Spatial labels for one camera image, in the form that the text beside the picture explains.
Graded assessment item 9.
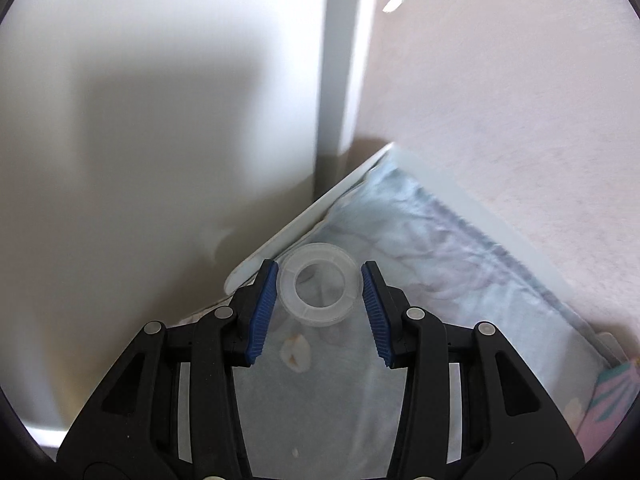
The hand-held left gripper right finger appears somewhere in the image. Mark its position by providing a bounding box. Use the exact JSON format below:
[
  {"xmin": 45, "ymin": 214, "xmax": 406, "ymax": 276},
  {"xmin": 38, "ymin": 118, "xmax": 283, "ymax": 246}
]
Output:
[{"xmin": 360, "ymin": 260, "xmax": 586, "ymax": 480}]

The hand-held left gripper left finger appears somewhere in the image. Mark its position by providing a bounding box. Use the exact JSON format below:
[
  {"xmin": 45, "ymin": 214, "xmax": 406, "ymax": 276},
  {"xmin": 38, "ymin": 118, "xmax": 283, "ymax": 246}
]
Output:
[{"xmin": 56, "ymin": 259, "xmax": 279, "ymax": 480}]

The clear tape roll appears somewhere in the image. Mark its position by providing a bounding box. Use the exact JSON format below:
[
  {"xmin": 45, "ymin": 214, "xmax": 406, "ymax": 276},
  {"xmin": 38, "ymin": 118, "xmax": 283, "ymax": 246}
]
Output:
[{"xmin": 276, "ymin": 242, "xmax": 362, "ymax": 329}]

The pink printed cardboard box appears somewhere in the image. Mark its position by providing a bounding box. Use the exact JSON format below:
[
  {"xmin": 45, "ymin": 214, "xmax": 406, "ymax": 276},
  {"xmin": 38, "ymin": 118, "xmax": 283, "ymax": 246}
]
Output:
[{"xmin": 576, "ymin": 357, "xmax": 637, "ymax": 467}]

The floral table mat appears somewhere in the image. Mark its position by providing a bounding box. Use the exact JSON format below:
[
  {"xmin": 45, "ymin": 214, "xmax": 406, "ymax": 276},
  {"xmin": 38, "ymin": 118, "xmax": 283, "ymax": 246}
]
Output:
[{"xmin": 175, "ymin": 162, "xmax": 626, "ymax": 480}]

